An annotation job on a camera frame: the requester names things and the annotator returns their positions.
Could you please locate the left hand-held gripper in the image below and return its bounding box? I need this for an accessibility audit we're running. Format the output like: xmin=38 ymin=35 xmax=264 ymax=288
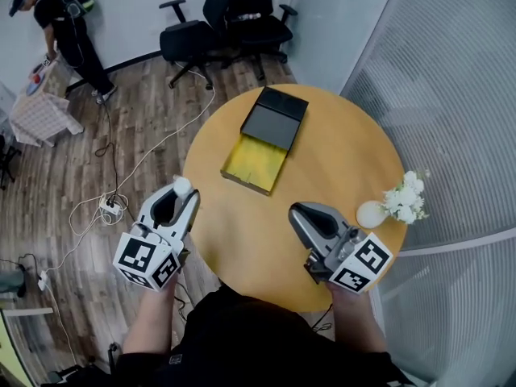
xmin=111 ymin=185 xmax=202 ymax=294

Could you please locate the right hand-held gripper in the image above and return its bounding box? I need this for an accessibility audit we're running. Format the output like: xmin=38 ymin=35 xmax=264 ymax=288
xmin=287 ymin=202 xmax=395 ymax=296

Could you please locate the small white cylinder object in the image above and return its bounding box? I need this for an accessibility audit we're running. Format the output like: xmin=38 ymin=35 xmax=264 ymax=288
xmin=173 ymin=176 xmax=193 ymax=199

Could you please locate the black and yellow sliding box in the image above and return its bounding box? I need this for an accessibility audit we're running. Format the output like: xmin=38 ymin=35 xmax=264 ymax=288
xmin=219 ymin=85 xmax=310 ymax=198

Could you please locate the person's left forearm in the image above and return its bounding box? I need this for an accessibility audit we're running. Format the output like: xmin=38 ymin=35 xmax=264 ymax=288
xmin=121 ymin=283 xmax=181 ymax=356

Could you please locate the person's right forearm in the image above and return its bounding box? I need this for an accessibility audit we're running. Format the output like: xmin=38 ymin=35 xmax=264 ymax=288
xmin=329 ymin=288 xmax=389 ymax=355

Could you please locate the white round vase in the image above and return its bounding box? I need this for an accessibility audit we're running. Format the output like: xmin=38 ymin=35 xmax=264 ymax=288
xmin=356 ymin=199 xmax=390 ymax=231

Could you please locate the white flower bouquet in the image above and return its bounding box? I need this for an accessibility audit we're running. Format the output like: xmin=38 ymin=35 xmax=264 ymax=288
xmin=380 ymin=169 xmax=432 ymax=226

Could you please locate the person's black shirt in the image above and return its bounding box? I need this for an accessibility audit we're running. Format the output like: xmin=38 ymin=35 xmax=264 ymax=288
xmin=114 ymin=284 xmax=413 ymax=387

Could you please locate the table with checkered cloth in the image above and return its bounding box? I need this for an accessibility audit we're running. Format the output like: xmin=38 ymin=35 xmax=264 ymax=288
xmin=8 ymin=52 xmax=86 ymax=149

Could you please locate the black low-back office chair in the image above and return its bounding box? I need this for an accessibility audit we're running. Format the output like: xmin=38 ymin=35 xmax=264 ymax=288
xmin=158 ymin=0 xmax=227 ymax=90

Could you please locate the black office chair with headrest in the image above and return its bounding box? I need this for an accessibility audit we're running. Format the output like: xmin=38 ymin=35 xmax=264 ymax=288
xmin=201 ymin=0 xmax=300 ymax=82

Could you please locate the desk with green top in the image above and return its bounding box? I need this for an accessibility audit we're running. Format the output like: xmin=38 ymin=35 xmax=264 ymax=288
xmin=0 ymin=306 xmax=54 ymax=387

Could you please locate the long black floor cable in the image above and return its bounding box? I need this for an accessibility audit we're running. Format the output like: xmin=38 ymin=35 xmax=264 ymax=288
xmin=94 ymin=98 xmax=139 ymax=223

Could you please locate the long white floor cable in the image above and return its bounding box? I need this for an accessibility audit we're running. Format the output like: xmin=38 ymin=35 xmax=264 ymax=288
xmin=39 ymin=68 xmax=217 ymax=363

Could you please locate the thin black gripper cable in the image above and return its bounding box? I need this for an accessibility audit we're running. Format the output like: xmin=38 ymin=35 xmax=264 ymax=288
xmin=310 ymin=302 xmax=335 ymax=335

